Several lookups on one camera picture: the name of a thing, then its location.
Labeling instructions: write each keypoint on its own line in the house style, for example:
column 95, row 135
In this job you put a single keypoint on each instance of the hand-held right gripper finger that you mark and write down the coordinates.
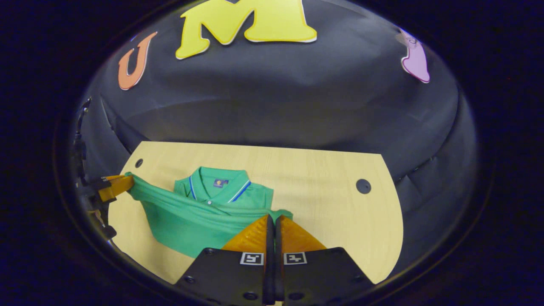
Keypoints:
column 279, row 238
column 269, row 238

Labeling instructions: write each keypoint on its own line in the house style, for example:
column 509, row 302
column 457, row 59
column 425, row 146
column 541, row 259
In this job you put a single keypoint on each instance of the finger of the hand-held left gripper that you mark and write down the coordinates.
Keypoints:
column 119, row 185

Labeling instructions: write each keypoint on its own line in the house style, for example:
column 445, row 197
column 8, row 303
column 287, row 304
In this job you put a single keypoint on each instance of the green T-shirt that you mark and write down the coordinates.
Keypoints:
column 191, row 221

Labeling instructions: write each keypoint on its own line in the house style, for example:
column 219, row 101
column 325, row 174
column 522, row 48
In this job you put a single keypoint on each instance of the black backdrop cloth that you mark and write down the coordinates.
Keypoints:
column 276, row 106

